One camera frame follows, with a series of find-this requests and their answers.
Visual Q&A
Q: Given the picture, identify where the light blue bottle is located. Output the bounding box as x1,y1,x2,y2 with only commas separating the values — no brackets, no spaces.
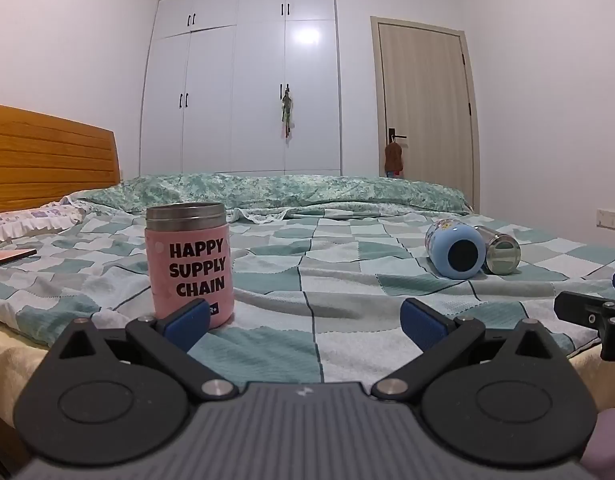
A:
425,219,487,281

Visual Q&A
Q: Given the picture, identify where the person's pink clothing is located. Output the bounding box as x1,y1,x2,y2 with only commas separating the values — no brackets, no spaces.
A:
580,408,615,480

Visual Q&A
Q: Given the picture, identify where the stainless steel cup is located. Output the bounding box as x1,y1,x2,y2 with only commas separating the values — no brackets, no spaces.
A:
475,225,522,276

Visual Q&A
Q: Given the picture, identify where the brown hanging pouch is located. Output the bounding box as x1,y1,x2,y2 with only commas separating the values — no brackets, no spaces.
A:
384,141,405,179

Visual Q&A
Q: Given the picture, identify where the floral frilled pillow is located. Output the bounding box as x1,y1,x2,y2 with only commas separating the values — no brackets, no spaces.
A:
0,203,86,249

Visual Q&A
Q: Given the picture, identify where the white wardrobe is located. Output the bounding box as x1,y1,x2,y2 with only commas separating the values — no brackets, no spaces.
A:
140,0,343,177

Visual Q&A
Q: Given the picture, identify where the wooden bed headboard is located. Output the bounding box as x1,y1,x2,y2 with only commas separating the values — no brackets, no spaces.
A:
0,102,121,215

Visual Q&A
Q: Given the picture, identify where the pink cup with steel rim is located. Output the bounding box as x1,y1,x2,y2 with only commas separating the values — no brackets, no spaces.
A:
144,202,234,333

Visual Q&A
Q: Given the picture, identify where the green checked bed sheet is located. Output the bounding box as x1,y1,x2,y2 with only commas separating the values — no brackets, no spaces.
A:
0,207,615,386

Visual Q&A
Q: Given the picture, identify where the hanging green ornament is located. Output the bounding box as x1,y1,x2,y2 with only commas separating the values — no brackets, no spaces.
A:
280,87,294,139

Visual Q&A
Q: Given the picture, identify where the beige door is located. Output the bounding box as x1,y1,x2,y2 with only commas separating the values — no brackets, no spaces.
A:
371,16,481,211

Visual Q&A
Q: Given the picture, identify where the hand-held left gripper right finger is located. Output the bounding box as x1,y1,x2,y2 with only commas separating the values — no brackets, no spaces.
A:
370,297,569,403

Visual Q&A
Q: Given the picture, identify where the green floral quilt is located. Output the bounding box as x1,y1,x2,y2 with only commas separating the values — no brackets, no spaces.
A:
74,173,473,224

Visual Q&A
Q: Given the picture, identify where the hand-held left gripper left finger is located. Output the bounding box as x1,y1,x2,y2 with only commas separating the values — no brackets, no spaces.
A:
46,299,239,403

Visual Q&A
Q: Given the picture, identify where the thin reddish book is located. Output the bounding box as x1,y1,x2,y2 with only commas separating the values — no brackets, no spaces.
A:
0,248,38,269

